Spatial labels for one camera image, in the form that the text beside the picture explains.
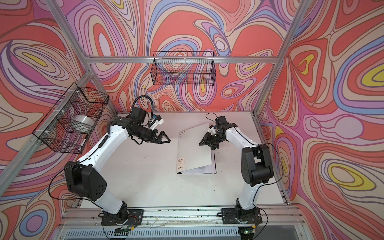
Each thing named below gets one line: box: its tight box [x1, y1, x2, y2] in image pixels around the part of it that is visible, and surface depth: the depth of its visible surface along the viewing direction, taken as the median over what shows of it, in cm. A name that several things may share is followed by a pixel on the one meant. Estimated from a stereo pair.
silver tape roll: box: [73, 114, 95, 126], surface depth 75 cm
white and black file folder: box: [176, 123, 217, 175], surface depth 91 cm
